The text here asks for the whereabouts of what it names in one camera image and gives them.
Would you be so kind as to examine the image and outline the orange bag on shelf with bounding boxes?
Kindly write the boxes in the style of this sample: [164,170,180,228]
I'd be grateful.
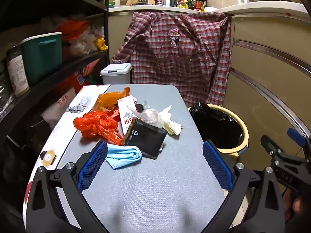
[59,20,90,40]

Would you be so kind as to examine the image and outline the labelled jar on shelf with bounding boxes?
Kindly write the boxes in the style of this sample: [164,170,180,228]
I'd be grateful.
[6,45,30,97]

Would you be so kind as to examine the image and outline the beige kitchen cabinet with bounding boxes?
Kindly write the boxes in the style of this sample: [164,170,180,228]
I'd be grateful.
[108,1,311,199]

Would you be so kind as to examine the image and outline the yellow packet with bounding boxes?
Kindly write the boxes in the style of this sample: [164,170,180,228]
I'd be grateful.
[94,37,109,51]

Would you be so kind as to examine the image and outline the clear plastic bag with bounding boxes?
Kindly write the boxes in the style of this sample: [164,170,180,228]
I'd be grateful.
[136,101,163,128]

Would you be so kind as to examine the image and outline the orange snack wrapper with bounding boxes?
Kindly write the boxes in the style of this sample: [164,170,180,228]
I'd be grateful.
[94,87,132,113]

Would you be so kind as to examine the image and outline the white bag with red print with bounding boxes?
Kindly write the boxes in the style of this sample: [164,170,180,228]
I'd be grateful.
[41,87,77,129]

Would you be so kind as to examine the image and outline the orange cardboard box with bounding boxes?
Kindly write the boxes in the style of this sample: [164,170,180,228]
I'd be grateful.
[62,58,101,95]

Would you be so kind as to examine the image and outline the yellow trash bin black liner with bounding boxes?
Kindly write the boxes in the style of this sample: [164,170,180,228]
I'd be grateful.
[188,103,249,159]

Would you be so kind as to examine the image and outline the black shelf rack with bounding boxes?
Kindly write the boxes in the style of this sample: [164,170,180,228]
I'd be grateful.
[0,0,110,151]

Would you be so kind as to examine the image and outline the white lidded bin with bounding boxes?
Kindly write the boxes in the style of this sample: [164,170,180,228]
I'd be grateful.
[100,63,133,85]

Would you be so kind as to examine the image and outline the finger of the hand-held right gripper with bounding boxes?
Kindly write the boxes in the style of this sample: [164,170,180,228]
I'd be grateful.
[261,135,290,161]
[287,127,311,151]

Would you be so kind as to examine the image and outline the black pouch with gold edge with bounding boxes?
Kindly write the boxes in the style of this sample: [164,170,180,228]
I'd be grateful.
[123,118,168,161]

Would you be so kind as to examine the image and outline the white paper napkin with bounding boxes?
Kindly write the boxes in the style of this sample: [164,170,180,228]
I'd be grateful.
[158,104,183,136]

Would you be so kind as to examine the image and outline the person's right hand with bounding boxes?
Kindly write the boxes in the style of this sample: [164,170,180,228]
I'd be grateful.
[282,189,311,223]

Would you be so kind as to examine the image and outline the blue face mask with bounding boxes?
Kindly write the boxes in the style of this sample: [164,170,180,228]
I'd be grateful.
[105,143,143,170]

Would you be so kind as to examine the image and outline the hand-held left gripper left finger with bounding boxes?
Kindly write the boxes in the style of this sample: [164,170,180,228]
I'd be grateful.
[25,141,108,233]

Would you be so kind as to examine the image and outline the red plaid shirt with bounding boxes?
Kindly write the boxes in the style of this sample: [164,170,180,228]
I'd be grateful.
[112,11,231,107]

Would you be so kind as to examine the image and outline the orange plastic bag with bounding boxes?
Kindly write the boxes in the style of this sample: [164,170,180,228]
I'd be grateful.
[73,110,124,146]

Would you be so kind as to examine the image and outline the white plastic bags bundle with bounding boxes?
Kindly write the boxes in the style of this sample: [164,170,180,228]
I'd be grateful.
[68,24,105,56]

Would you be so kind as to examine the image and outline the teal storage box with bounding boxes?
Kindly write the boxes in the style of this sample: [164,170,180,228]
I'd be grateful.
[21,31,63,86]

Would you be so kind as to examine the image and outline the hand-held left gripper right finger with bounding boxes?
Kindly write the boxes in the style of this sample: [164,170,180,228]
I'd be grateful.
[202,139,286,233]

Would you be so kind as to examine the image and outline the red and white carton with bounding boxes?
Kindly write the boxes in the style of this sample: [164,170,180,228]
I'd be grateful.
[117,96,139,136]

